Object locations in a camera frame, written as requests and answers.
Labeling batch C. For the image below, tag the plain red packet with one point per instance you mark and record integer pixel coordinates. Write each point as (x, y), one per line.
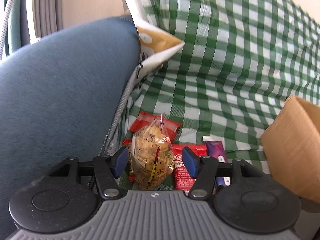
(172, 128)

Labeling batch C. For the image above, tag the clear bag of golden crackers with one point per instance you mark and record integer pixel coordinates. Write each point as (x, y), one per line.
(150, 150)

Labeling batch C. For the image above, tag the purple and white packet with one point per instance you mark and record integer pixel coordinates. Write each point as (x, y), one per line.
(217, 150)

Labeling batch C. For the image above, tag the red packet with white label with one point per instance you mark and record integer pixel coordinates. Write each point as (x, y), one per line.
(181, 177)

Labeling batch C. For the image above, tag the white printed paper bag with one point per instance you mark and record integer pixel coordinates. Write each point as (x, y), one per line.
(155, 40)

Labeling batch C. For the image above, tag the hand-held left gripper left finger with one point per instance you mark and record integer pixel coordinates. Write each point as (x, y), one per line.
(120, 161)

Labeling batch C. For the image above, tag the green white checked cloth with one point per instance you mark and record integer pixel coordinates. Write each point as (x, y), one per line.
(225, 67)

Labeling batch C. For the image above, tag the grey curtain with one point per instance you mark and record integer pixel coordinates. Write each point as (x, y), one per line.
(47, 5)

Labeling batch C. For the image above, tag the brown cardboard box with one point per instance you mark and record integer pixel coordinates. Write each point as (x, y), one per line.
(290, 150)

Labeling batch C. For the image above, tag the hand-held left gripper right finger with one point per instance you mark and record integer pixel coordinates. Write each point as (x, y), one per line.
(190, 162)

